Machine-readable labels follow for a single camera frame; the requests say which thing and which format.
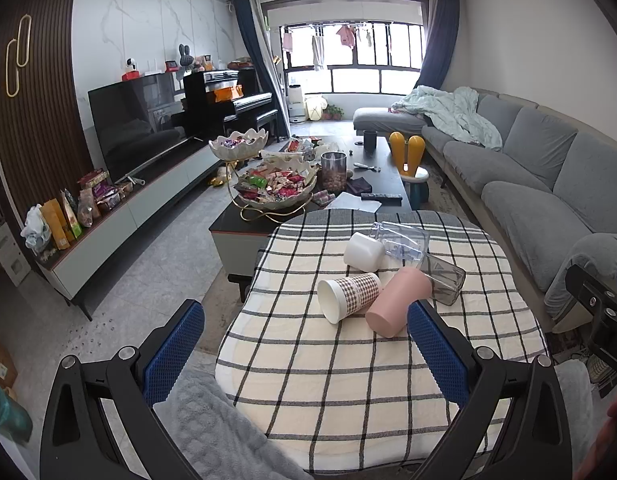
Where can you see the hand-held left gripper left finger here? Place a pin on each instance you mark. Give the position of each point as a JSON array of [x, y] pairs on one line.
[[172, 357]]

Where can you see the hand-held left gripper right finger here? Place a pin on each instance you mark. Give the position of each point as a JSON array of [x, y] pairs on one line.
[[438, 357]]

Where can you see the person's right forearm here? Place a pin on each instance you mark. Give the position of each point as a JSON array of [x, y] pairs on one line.
[[611, 440]]

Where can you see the pink plastic cup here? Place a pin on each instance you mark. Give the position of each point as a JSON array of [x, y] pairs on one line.
[[396, 306]]

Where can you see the grey translucent cup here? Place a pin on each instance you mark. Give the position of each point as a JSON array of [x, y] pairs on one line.
[[446, 281]]

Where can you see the brown checked paper cup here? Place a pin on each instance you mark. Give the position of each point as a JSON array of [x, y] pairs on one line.
[[356, 290]]

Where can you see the clear plastic cup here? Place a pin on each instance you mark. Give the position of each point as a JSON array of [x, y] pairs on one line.
[[404, 239]]

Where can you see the white plastic cup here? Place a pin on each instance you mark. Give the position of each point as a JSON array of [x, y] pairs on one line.
[[361, 253]]

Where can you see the black cup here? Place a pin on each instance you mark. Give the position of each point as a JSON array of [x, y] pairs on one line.
[[370, 141]]

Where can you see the grey fluffy cloth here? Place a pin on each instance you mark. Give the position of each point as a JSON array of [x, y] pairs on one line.
[[213, 435]]

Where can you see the grey television cabinet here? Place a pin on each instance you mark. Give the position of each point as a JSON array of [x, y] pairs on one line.
[[138, 210]]

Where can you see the grey sectional sofa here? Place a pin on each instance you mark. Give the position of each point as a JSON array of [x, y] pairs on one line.
[[528, 160]]

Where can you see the black remote control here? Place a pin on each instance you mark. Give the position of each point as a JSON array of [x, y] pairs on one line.
[[381, 197]]

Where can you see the cardboard box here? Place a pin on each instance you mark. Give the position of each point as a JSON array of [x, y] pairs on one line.
[[1, 365]]

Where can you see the teal plastic bag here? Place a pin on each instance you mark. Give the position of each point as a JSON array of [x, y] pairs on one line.
[[6, 410]]

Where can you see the row of snack bags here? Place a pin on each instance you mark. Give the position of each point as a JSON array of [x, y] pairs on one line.
[[83, 205]]

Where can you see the white paper sheet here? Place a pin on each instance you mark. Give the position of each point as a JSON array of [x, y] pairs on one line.
[[348, 202]]

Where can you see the dark coffee table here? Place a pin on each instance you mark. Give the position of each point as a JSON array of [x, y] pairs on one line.
[[383, 170]]

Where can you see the two-tier white snack stand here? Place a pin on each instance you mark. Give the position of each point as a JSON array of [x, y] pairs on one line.
[[276, 183]]

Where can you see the yellow rabbit-ear stool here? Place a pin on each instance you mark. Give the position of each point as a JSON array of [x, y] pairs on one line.
[[408, 152]]

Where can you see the glass jar of nuts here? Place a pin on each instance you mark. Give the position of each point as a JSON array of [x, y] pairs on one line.
[[333, 172]]

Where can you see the black flat television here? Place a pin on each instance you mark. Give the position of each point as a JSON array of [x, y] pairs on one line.
[[138, 120]]

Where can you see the light green blanket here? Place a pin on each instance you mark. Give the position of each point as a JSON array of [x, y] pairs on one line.
[[453, 110]]

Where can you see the black upright piano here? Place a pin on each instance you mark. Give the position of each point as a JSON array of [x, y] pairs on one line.
[[223, 110]]

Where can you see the black piano bench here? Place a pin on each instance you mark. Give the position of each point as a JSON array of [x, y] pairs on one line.
[[266, 120]]

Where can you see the potted plants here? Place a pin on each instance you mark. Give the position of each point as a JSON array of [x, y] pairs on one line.
[[333, 111]]

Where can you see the orange box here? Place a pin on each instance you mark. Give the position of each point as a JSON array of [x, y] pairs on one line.
[[228, 94]]

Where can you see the white air purifier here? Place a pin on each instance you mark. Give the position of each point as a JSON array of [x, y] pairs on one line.
[[297, 102]]

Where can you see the grey rabbit figure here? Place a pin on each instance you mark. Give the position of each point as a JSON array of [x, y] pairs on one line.
[[185, 56]]

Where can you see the navy window curtain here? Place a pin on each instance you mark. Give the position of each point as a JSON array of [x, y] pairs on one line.
[[438, 40], [251, 50]]

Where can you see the white hanging garment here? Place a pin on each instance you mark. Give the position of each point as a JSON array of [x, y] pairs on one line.
[[318, 52]]

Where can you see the pink hanging shirt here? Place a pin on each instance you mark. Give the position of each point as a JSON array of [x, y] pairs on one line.
[[346, 35]]

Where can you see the white security camera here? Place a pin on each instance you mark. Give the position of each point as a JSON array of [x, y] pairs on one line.
[[131, 65]]

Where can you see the gold loop wall ornament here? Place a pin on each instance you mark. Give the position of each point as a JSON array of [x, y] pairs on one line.
[[18, 55]]

